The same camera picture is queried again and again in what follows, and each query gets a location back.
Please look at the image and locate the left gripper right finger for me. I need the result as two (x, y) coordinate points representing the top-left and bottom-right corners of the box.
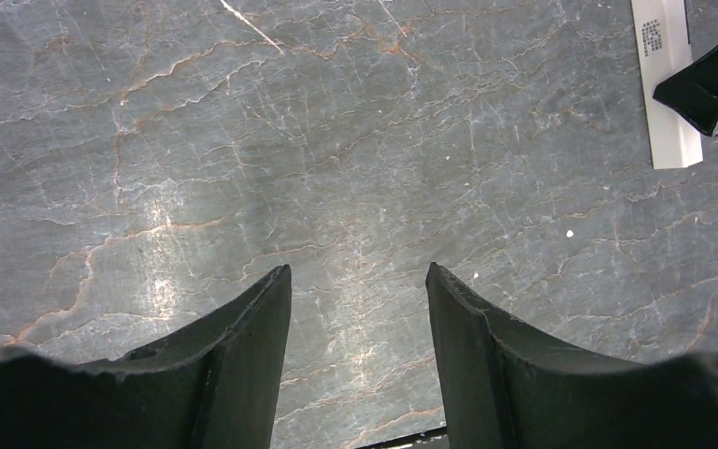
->
(426, 264), (718, 448)

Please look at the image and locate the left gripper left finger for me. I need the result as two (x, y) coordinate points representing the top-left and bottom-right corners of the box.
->
(0, 265), (292, 448)

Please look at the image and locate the white remote control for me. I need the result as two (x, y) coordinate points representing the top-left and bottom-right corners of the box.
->
(630, 0), (703, 169)

